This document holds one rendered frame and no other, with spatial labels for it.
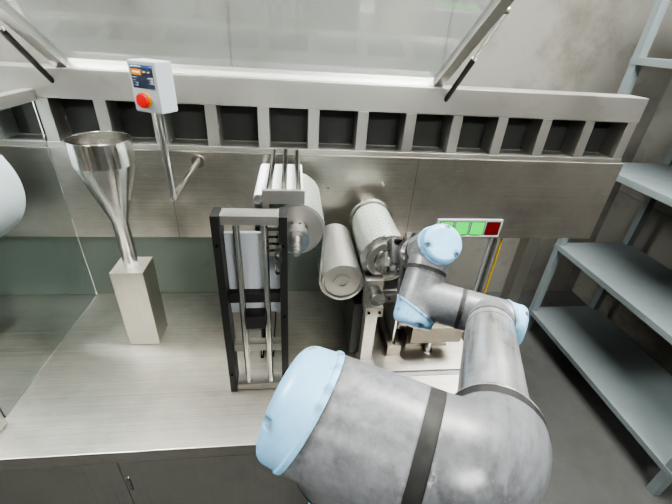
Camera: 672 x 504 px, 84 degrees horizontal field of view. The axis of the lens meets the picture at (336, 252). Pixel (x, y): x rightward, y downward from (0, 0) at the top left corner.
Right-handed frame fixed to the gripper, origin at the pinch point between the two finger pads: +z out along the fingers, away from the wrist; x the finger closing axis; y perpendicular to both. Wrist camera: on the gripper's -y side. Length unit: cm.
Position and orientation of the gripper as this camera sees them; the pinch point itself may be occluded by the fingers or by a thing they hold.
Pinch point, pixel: (392, 273)
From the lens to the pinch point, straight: 101.8
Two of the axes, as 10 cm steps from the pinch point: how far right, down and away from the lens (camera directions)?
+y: -0.2, -9.9, 1.6
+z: -1.2, 1.6, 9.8
